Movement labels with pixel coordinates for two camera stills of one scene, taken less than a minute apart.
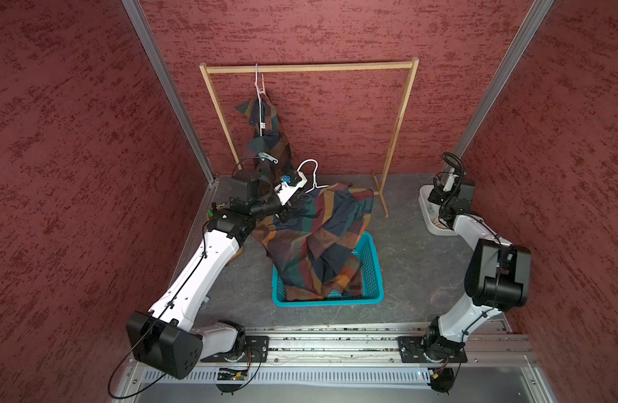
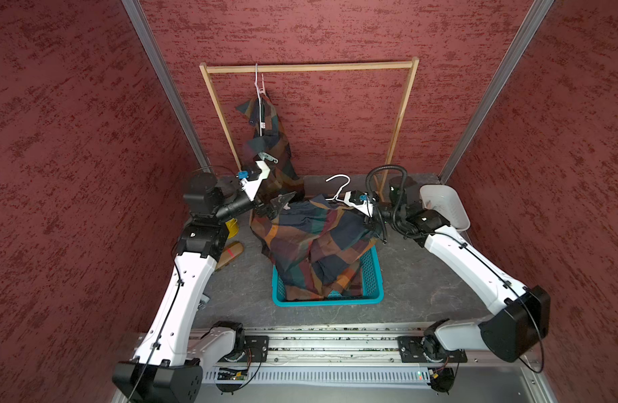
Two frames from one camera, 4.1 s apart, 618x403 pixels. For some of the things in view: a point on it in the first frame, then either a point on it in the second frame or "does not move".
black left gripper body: x=286 y=210 → x=260 y=209
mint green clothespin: x=264 y=155 does not move
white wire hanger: x=314 y=175 → x=340 y=189
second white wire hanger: x=260 y=91 does not move
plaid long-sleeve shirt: x=313 y=246 does not move
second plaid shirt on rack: x=269 y=142 does not move
